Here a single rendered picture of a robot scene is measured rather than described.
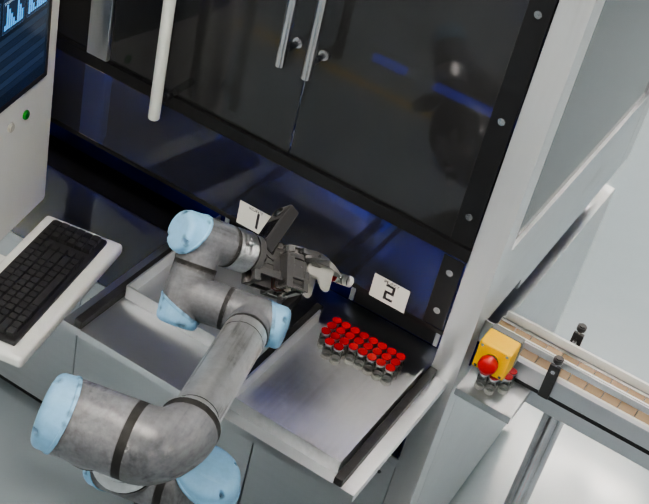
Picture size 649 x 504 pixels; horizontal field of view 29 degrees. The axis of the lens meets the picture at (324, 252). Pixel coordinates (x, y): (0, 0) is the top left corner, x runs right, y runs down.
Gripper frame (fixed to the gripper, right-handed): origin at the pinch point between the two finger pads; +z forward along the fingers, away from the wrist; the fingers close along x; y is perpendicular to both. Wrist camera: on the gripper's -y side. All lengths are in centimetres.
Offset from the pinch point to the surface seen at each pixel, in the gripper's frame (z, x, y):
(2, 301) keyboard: -28, -70, -3
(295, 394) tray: 13.6, -23.3, 16.6
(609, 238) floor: 230, -87, -99
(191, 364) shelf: -2.3, -37.1, 11.3
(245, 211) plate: 7.8, -35.0, -24.8
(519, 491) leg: 80, -19, 27
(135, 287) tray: -8, -51, -7
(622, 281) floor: 221, -77, -77
